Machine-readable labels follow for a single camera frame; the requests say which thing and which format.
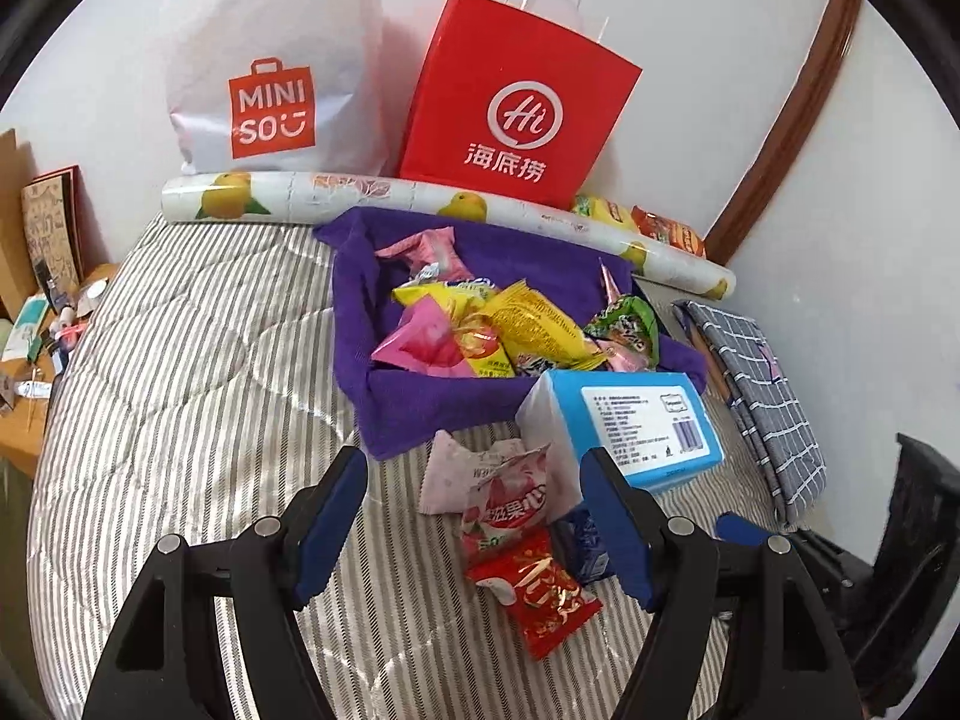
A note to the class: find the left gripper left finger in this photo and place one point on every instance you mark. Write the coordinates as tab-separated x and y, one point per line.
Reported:
162	658

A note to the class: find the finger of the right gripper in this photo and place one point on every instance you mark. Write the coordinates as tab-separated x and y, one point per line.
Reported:
735	529

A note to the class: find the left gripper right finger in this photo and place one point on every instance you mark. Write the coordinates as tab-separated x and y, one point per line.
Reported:
784	658

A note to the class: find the blue cookie packet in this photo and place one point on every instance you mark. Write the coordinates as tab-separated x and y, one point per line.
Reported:
580	547

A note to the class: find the red gold snack packet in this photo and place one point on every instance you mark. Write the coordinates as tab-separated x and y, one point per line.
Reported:
546	603

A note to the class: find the pink peach cake packet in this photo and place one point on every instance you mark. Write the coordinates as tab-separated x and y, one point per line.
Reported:
621	358

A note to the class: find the pale pink packet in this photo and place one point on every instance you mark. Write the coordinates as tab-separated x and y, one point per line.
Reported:
453	471

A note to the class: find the white strawberry candy packet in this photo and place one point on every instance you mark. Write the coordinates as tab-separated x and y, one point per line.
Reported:
505	505

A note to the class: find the green triangular snack packet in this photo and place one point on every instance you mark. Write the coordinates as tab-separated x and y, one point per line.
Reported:
630	322

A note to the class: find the gold triangular snack packet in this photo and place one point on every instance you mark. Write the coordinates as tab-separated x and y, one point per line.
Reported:
536	335

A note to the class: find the yellow pink snack bag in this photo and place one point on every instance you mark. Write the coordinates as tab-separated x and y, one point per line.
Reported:
441	333

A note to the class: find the magenta foil snack packet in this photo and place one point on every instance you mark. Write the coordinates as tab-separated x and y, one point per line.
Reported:
430	255

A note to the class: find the grey checked folded cloth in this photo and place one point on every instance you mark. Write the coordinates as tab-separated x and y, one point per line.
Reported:
762	401

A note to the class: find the blue tissue pack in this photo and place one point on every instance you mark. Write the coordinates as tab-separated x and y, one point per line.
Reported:
652	424

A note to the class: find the striped quilted mattress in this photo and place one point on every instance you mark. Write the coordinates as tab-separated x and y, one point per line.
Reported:
203	398

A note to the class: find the wooden bedside table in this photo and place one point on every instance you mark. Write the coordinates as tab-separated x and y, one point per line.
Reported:
22	427

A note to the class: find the red orange chips bag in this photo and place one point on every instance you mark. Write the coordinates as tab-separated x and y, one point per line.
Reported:
667	231

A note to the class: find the white green tube box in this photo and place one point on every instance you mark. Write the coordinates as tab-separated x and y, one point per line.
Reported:
25	330

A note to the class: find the yellow chips bag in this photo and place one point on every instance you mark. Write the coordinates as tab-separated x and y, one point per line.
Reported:
604	211

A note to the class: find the rolled lemon print mat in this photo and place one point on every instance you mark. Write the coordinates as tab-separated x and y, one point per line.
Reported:
314	198

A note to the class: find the patterned brown book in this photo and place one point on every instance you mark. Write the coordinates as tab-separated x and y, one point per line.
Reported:
49	205

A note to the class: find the red Haidilao paper bag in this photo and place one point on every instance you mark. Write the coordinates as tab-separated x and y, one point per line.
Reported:
513	103

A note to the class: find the wooden headboard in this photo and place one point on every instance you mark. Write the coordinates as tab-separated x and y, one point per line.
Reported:
17	280

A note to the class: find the white Miniso plastic bag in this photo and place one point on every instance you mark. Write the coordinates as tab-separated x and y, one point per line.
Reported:
275	85

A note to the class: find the brown wooden door frame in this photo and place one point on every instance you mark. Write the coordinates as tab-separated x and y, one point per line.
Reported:
789	132

